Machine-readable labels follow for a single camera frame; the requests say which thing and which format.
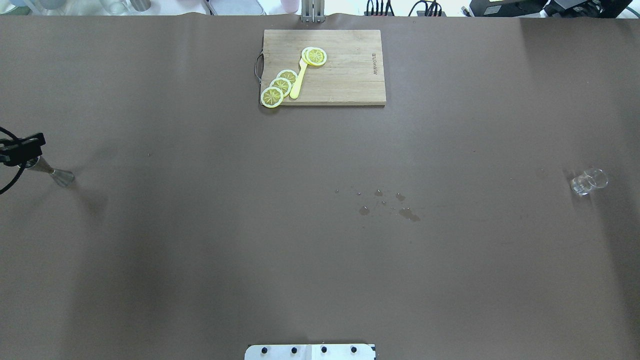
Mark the metal cutting board handle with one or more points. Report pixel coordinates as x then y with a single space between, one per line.
259 66

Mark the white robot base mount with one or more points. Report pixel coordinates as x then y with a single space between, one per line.
319 351

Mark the bamboo cutting board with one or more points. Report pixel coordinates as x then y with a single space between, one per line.
353 74

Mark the lemon slice middle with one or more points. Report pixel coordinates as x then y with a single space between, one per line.
284 85

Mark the yellow plastic knife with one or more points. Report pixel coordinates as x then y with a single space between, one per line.
297 86

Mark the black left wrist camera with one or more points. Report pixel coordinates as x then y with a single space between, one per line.
14 152

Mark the clear glass cup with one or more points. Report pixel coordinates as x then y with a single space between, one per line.
588 181

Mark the lemon slice near handle end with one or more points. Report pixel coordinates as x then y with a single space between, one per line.
314 56

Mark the aluminium frame post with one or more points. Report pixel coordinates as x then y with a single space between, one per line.
313 11

